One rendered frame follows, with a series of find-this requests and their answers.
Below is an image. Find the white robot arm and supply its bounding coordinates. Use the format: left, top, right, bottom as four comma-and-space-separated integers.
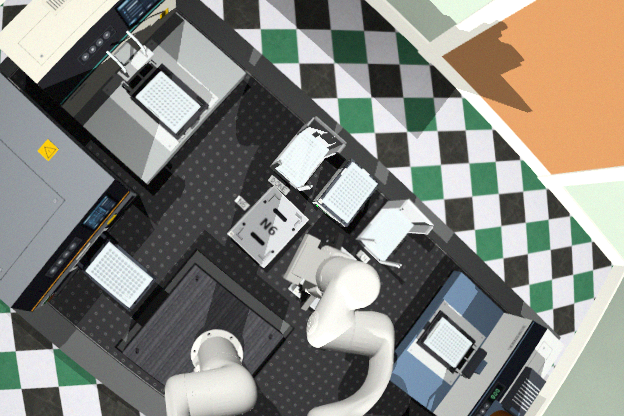
165, 234, 395, 416

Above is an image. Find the small white label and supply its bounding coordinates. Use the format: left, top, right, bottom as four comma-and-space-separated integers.
235, 195, 250, 210

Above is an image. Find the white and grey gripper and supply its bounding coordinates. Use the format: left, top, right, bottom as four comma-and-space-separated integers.
295, 232, 352, 311

